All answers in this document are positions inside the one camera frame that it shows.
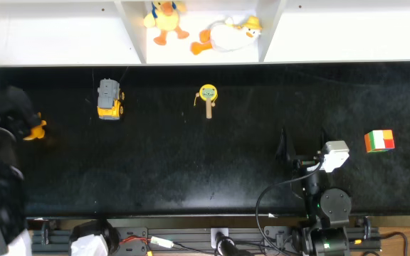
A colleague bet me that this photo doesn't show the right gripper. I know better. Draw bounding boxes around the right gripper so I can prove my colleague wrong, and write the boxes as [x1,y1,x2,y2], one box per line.
[275,127,331,172]

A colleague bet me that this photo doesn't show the many-coloured puzzle cube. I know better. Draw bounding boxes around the many-coloured puzzle cube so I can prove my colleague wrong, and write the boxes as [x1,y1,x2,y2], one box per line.
[364,129,396,154]

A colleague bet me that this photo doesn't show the yellow cat-face rattle drum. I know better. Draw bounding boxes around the yellow cat-face rattle drum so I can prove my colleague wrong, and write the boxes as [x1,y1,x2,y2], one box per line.
[193,83,219,120]

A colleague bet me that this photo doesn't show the grey and yellow toy truck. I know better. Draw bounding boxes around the grey and yellow toy truck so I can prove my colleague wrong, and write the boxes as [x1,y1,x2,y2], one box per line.
[96,78,126,121]

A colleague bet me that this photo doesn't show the yellow rubber duck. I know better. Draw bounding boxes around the yellow rubber duck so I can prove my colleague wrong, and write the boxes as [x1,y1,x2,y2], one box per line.
[22,112,48,142]

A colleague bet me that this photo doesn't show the white plush duck yellow hat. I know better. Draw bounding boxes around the white plush duck yellow hat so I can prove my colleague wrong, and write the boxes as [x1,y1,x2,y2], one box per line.
[190,15,263,56]

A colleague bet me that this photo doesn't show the white shelf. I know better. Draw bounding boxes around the white shelf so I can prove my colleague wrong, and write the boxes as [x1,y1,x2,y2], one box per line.
[0,0,410,68]

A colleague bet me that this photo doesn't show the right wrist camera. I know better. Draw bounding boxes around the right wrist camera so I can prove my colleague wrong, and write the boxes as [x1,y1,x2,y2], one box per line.
[319,140,350,174]

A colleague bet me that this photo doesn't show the mounting rail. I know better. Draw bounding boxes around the mounting rail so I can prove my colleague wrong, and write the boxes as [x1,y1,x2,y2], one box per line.
[30,216,409,256]

